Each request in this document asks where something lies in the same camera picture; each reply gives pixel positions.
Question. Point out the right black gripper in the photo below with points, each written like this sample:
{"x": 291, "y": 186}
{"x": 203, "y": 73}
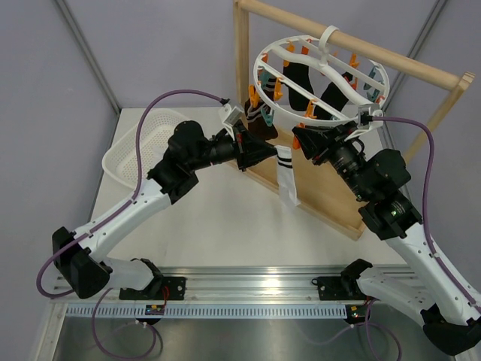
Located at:
{"x": 322, "y": 144}

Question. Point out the aluminium mounting rail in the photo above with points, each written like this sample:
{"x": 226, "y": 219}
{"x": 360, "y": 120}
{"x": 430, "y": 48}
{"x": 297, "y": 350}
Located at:
{"x": 249, "y": 285}

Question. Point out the white sock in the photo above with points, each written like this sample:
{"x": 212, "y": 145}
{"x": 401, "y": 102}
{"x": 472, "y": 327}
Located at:
{"x": 285, "y": 177}

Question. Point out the white slotted cable duct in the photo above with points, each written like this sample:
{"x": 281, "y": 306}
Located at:
{"x": 228, "y": 312}

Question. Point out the brown sock with stripes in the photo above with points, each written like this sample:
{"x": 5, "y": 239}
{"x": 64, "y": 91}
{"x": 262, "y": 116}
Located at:
{"x": 256, "y": 123}

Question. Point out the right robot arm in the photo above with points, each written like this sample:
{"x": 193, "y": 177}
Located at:
{"x": 448, "y": 311}

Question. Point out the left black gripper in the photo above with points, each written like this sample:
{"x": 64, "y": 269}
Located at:
{"x": 250, "y": 150}

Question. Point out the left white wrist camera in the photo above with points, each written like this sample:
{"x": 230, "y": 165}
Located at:
{"x": 230, "y": 114}

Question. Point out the dark brown small sock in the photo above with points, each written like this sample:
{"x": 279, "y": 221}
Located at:
{"x": 268, "y": 83}

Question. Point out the white perforated plastic basket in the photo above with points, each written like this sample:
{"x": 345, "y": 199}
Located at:
{"x": 120, "y": 161}

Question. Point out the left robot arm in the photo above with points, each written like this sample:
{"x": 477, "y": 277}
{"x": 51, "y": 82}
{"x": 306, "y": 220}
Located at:
{"x": 82, "y": 255}

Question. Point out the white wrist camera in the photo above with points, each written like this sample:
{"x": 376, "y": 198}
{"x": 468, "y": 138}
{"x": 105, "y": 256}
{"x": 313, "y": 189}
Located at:
{"x": 230, "y": 114}
{"x": 367, "y": 120}

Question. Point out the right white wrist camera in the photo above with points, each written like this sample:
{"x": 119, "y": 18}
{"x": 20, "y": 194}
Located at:
{"x": 367, "y": 120}

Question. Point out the white round clip hanger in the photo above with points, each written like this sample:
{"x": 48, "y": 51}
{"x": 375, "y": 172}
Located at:
{"x": 360, "y": 85}

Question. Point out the black sock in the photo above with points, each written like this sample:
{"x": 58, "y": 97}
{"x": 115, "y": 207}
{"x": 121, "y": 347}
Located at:
{"x": 334, "y": 97}
{"x": 299, "y": 74}

